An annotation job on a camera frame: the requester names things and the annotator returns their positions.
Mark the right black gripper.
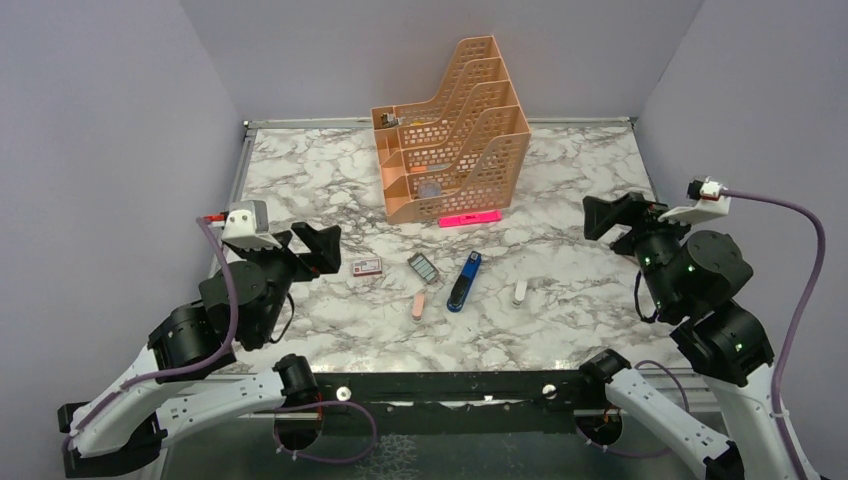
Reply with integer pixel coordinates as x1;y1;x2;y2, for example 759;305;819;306
584;188;708;314

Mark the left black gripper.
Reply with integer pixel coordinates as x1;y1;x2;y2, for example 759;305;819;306
238;223;343;345

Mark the red white staple box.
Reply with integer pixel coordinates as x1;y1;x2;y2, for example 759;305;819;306
352;258;383;277

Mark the staple box tray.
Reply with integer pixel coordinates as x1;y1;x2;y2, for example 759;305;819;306
406;252;443;286

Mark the blue black stapler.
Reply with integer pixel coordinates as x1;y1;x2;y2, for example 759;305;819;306
446;251;482;313

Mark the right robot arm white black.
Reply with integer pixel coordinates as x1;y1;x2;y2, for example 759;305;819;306
576;181;817;479

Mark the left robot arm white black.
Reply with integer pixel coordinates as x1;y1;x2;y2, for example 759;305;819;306
58;211;341;478

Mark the pink flat plastic item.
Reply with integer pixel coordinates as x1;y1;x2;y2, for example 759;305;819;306
438;210;503;228

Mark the orange perforated file organizer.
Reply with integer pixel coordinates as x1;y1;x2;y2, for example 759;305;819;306
371;35;531;225

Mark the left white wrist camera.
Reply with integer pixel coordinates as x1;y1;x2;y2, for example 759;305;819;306
202;200;282;251

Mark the black front mounting rail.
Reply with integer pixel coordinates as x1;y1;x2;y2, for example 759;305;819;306
251;370;644;439

